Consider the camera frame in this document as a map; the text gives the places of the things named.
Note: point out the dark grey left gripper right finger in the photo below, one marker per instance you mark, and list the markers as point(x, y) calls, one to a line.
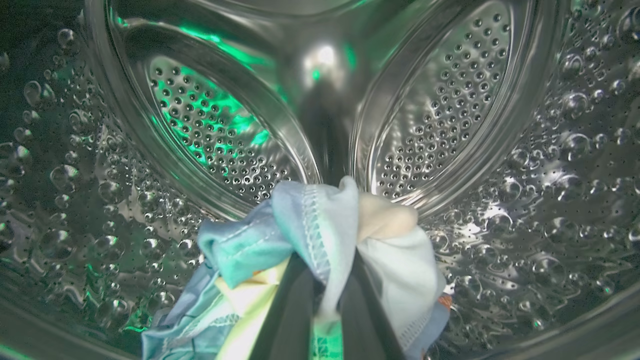
point(367, 320)

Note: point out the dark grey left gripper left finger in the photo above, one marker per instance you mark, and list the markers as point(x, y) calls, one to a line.
point(287, 320)

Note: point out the blue patterned clothes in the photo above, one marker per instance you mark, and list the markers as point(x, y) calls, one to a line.
point(320, 220)

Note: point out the stainless steel washing machine drum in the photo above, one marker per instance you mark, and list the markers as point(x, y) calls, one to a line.
point(100, 200)

